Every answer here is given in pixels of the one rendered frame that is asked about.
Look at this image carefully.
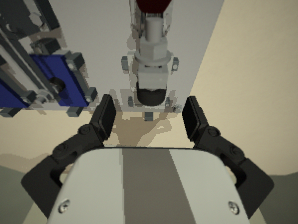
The toggle clamp with red handle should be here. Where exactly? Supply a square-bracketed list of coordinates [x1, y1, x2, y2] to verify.
[0, 0, 66, 105]

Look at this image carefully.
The dark blue flat plate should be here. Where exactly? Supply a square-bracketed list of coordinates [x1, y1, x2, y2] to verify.
[0, 68, 34, 108]

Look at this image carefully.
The grey fixture plate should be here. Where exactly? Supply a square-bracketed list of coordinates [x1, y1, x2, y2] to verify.
[0, 0, 224, 113]

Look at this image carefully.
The grey toggle clamp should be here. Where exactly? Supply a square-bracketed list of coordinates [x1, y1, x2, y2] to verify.
[130, 0, 174, 107]

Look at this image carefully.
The blue rectangular plate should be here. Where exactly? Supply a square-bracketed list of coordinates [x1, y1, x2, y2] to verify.
[28, 50, 90, 107]

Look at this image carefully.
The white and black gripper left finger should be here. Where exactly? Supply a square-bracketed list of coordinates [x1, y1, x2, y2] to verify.
[21, 94, 116, 219]

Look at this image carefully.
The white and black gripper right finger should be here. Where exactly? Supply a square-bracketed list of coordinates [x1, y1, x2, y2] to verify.
[182, 96, 274, 219]

